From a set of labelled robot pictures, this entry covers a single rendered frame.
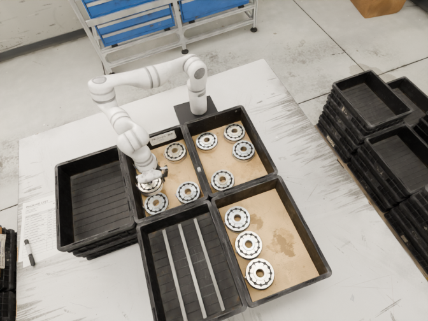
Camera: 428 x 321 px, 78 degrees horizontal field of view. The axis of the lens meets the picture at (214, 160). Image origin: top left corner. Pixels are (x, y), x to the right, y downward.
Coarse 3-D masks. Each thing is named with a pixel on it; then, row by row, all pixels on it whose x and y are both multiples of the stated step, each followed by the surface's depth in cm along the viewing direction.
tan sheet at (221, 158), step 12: (240, 120) 133; (216, 132) 131; (228, 144) 127; (204, 156) 124; (216, 156) 124; (228, 156) 123; (204, 168) 121; (216, 168) 121; (228, 168) 120; (240, 168) 120; (252, 168) 119; (264, 168) 119; (240, 180) 117
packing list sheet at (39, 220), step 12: (24, 204) 134; (36, 204) 134; (48, 204) 133; (24, 216) 131; (36, 216) 130; (48, 216) 130; (24, 228) 128; (36, 228) 127; (48, 228) 127; (36, 240) 124; (48, 240) 124; (24, 252) 122; (36, 252) 121; (48, 252) 121; (60, 252) 120; (24, 264) 119
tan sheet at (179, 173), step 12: (156, 156) 127; (168, 168) 123; (180, 168) 122; (192, 168) 122; (168, 180) 120; (180, 180) 119; (192, 180) 119; (168, 192) 117; (144, 204) 115; (156, 204) 114; (180, 204) 113
